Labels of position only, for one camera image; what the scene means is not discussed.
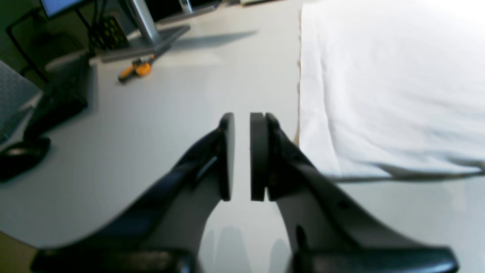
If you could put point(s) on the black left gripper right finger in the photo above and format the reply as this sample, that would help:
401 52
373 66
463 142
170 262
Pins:
328 231

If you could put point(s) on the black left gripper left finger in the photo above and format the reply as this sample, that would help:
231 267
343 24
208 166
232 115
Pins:
161 231

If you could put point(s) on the white T-shirt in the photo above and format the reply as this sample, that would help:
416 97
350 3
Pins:
392 88

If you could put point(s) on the black computer mouse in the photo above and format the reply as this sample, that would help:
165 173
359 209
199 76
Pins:
22 156

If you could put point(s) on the grey monitor stand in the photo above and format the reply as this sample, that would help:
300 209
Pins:
151 40

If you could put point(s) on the black keyboard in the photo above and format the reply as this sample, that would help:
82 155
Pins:
65 97

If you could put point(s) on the black yellow perforated box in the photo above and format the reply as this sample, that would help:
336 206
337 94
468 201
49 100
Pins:
107 34

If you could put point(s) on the computer monitor screen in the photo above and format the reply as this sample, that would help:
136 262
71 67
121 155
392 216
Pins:
54 8

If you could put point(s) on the orange handled tool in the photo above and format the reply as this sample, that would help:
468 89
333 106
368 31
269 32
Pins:
139 68

